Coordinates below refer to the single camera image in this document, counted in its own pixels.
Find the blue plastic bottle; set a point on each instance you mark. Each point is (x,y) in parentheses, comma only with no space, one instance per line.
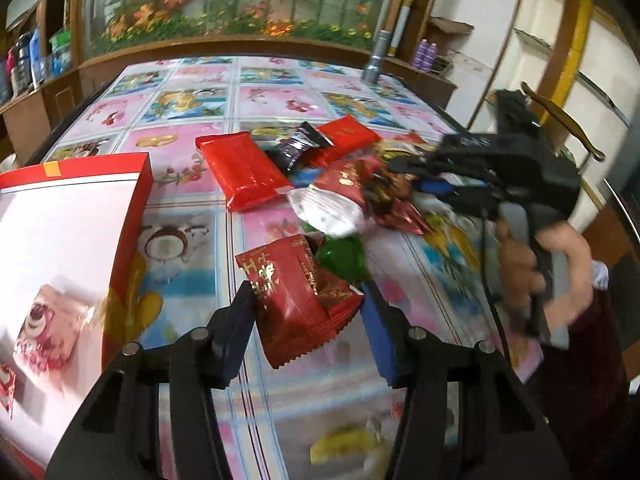
(35,55)

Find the glass case with artificial flowers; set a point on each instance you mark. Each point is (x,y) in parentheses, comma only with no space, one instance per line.
(240,0)

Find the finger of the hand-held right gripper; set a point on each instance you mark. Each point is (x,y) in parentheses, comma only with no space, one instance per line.
(435,162)
(450,191)

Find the pink bear snack packet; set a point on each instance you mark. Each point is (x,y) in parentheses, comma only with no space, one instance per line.
(50,325)

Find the brown gold foil packet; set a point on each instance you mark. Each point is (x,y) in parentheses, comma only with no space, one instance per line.
(387,180)

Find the large red snack packet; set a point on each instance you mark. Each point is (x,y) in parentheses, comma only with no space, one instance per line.
(347,135)
(242,172)

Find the printed plastic tablecloth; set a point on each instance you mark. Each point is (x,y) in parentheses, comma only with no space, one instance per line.
(200,95)

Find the green packet on shelf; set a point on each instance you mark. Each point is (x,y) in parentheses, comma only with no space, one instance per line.
(61,42)

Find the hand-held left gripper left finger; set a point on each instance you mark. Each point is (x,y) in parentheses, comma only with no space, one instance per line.
(237,335)

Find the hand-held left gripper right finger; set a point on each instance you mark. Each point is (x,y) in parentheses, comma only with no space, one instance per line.
(382,340)

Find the dark purple snack packet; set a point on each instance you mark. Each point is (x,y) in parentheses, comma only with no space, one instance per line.
(292,150)

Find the person's right hand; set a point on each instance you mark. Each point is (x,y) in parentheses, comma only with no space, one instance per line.
(517,270)

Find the green snack packet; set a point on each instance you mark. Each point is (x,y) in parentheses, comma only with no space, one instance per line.
(345,257)

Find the rolled paper tube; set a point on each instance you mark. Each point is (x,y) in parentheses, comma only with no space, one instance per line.
(407,5)

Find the person's right forearm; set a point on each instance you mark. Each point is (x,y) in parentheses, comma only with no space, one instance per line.
(590,385)

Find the small red gold-print packet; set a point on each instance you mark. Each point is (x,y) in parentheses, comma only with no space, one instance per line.
(295,300)

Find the dark flask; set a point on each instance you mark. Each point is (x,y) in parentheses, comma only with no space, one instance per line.
(21,65)

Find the silver flashlight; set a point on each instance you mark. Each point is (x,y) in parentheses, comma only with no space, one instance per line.
(377,55)

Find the dark red bear packet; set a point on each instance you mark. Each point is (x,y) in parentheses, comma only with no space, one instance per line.
(347,177)

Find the red cardboard box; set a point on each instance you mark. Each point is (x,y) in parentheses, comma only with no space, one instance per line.
(65,220)

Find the red heart-print foil packet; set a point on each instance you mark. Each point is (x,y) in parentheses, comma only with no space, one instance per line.
(6,390)
(405,217)

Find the wooden chair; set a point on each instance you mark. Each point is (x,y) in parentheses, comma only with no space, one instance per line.
(555,112)

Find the wooden display cabinet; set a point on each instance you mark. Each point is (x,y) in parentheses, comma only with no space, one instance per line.
(65,95)

